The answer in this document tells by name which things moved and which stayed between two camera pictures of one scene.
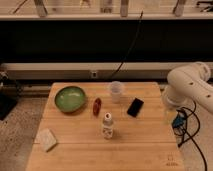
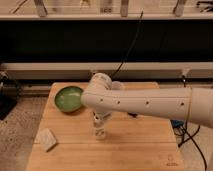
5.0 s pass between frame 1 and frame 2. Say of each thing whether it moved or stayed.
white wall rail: stayed
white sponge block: stayed
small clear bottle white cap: moved
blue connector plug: stayed
